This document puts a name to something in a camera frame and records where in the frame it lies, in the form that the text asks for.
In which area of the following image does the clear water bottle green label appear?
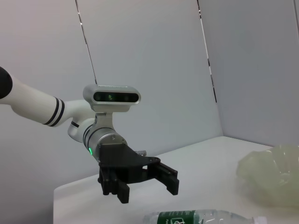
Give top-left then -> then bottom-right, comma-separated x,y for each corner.
142,209 -> 268,224

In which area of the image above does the translucent green glass plate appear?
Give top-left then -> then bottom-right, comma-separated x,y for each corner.
236,144 -> 299,207

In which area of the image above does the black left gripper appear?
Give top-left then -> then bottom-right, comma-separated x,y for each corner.
97,142 -> 181,204

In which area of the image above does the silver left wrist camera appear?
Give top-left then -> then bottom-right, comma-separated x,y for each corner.
83,84 -> 142,131

